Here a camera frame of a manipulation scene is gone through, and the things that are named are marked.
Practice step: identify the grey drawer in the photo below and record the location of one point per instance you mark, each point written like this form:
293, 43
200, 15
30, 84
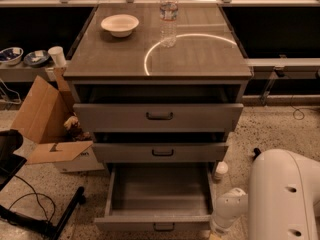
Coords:
159, 152
159, 197
158, 117

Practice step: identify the grey wall shelf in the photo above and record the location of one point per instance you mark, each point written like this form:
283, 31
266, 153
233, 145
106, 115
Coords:
23, 73

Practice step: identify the blue patterned bowl right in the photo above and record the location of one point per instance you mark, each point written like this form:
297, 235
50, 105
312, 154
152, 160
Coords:
37, 58

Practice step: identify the clear plastic water bottle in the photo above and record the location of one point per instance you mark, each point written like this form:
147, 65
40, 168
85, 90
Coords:
168, 18

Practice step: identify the grey drawer cabinet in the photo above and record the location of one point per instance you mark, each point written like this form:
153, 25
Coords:
205, 66

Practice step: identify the grey top drawer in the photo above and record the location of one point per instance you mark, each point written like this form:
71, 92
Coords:
158, 117

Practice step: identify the grey middle drawer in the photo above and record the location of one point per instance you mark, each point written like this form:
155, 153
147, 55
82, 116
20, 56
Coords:
159, 152

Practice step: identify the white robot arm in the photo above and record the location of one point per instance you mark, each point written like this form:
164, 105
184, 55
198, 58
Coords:
282, 201

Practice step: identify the blue patterned bowl left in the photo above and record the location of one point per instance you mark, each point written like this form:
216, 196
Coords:
11, 56

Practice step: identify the black stand base right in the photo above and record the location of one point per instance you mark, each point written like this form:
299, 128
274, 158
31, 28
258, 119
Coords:
257, 152

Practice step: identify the white bowl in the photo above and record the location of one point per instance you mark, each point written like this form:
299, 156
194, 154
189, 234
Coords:
121, 25

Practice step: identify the white round object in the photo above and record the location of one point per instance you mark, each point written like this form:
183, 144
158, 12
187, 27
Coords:
221, 170

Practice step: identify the open cardboard box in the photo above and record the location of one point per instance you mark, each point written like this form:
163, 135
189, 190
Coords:
41, 119

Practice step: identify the grey bottom drawer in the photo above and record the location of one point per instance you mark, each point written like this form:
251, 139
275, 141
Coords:
159, 197

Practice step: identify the black stand base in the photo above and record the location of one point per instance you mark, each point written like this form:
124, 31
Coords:
257, 152
10, 163

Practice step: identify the white paper cup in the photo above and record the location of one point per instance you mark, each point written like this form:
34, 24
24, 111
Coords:
57, 56

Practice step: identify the black stand base left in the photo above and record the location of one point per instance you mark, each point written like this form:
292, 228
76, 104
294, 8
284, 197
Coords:
10, 163

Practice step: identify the blue patterned bowl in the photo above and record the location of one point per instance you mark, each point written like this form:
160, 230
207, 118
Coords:
11, 56
37, 58

